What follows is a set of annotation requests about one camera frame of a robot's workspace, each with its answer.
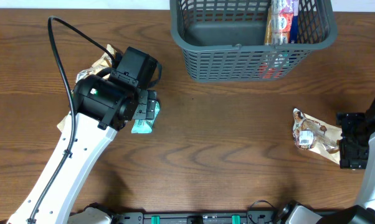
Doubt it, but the teal wet wipes pack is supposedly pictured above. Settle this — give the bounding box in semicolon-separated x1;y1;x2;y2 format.
131;102;160;134

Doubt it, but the beige nut snack bag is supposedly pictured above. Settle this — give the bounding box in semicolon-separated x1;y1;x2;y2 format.
292;108;342;165

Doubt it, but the grey plastic basket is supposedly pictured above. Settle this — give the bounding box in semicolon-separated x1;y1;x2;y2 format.
169;0;338;83

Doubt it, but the orange capped snack tube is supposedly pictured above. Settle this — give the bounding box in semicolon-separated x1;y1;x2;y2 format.
258;6;285;79

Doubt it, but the tissue pack multipack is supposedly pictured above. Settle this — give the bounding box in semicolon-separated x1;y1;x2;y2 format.
270;0;299;45

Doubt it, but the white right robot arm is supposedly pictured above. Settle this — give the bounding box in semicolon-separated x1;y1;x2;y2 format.
272;98;375;224

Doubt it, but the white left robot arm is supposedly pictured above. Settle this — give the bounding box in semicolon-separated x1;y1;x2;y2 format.
8;73;157;223

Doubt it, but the crumpled beige snack bag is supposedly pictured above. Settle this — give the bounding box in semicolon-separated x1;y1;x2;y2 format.
75;44;118;83

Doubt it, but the beige brown nut bag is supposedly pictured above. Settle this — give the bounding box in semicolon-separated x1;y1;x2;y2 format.
57;115;69;133

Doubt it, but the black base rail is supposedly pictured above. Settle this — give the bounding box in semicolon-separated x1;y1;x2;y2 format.
69;202;300;224

